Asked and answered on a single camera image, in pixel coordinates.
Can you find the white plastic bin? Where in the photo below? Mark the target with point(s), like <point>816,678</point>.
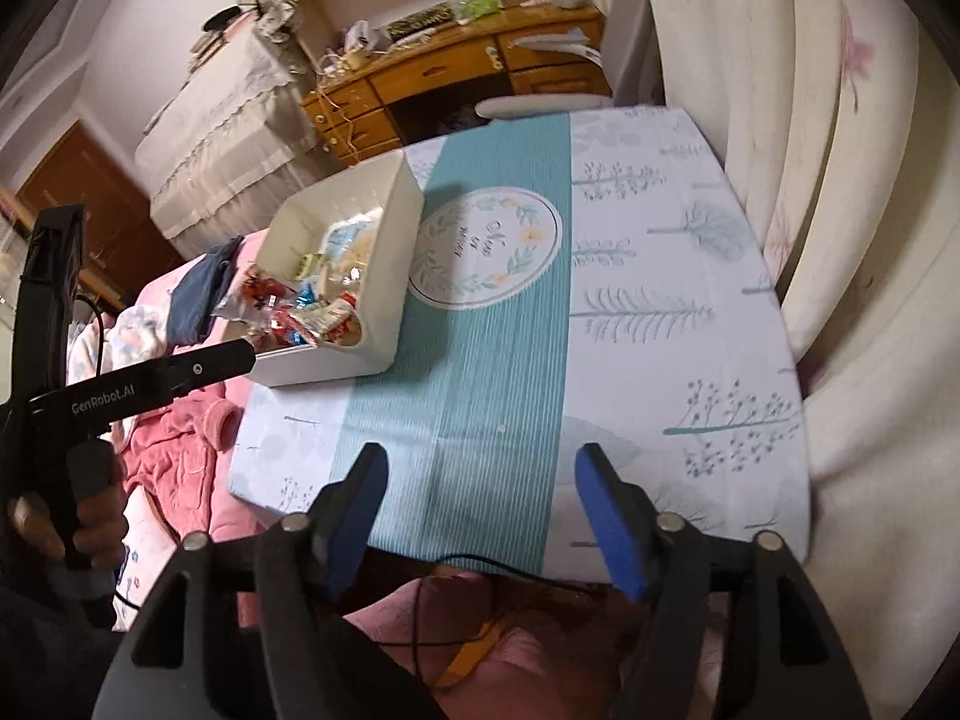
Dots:
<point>390,277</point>

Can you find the white patterned fleece cloth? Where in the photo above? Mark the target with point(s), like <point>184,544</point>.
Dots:
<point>135,330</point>

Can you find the grey office chair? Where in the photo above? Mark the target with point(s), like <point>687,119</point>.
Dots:
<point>540,105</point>

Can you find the person's left hand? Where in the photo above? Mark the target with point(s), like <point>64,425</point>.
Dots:
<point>37,521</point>

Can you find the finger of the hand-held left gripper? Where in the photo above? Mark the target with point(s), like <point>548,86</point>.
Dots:
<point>202,369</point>

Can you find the blue snack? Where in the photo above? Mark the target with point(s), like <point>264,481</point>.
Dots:
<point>307,298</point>

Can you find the blue jeans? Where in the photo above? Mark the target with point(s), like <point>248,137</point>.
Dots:
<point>199,292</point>

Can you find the stack of books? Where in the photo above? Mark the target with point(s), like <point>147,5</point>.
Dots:
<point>210,45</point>

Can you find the white floral curtain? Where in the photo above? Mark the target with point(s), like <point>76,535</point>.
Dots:
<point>862,277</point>

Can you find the trash bin with black bag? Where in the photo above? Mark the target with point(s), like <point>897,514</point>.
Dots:
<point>457,121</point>

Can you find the white plastic bag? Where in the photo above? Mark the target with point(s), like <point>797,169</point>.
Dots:
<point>364,36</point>

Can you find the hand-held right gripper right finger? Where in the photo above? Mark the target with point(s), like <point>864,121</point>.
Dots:
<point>607,532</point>

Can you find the person's left forearm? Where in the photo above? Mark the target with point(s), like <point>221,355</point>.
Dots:
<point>37,652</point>

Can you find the pink fleece garment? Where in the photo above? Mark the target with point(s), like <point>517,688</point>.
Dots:
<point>180,442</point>

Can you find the wooden desk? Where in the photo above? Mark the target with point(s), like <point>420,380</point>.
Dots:
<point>442,71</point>

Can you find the clear packet with red print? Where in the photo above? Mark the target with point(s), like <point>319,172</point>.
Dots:
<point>259,292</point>

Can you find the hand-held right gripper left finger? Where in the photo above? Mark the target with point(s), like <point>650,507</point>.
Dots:
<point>352,525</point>

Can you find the floral fabric bag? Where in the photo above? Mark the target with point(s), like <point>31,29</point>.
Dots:
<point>277,19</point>

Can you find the green candy packet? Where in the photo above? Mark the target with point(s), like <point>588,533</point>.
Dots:
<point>309,265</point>

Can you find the red white bar packet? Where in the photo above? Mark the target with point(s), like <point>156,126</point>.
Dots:
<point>330,319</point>

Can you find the dark printed box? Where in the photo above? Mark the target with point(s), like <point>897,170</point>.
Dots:
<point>420,21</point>

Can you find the white lace cover cloth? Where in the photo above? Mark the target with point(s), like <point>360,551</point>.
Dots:
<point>225,150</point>

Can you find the brown wooden door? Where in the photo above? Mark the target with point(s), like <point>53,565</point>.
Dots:
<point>105,195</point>

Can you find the clear yellow cake packet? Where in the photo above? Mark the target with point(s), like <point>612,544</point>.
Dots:
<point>364,247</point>

